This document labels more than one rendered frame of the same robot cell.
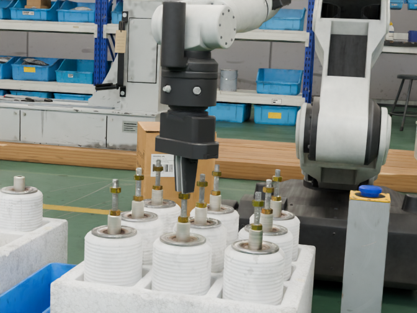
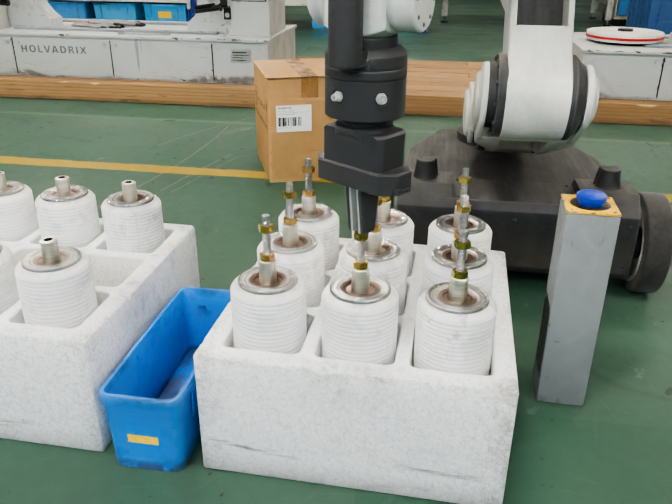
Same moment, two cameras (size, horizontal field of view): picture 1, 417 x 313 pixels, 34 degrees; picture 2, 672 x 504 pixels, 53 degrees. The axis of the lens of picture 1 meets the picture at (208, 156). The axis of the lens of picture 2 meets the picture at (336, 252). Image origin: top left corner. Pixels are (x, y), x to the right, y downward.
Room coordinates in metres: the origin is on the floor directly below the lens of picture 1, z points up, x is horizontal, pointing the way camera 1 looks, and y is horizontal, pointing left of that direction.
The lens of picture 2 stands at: (0.33, 0.10, 0.64)
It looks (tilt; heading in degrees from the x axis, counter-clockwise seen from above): 25 degrees down; 358
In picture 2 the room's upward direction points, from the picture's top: 1 degrees clockwise
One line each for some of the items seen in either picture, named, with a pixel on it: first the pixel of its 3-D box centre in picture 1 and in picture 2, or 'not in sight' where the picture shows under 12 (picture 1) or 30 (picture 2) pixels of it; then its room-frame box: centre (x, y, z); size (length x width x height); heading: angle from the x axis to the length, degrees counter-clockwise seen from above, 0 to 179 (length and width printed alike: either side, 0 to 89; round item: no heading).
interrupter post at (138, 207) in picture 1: (138, 210); (290, 234); (1.21, 0.12, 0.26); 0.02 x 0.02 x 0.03
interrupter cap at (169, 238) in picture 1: (182, 240); (360, 289); (1.07, 0.04, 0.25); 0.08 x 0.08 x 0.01
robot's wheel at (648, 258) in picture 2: not in sight; (643, 242); (1.54, -0.57, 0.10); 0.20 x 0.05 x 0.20; 169
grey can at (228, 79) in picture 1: (228, 80); not in sight; (6.01, -0.15, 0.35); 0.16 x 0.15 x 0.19; 79
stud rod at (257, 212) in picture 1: (257, 215); (461, 259); (1.04, -0.08, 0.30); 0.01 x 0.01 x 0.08
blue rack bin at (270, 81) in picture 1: (279, 81); not in sight; (6.01, -0.59, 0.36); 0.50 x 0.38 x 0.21; 169
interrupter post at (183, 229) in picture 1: (183, 231); (360, 279); (1.07, 0.04, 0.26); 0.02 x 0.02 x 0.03
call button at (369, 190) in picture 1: (370, 192); (591, 200); (1.19, -0.29, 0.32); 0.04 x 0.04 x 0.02
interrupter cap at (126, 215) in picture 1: (137, 217); (290, 242); (1.21, 0.12, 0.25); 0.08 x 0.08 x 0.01
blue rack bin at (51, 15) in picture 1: (40, 10); not in sight; (6.40, 1.62, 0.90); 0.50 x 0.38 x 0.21; 170
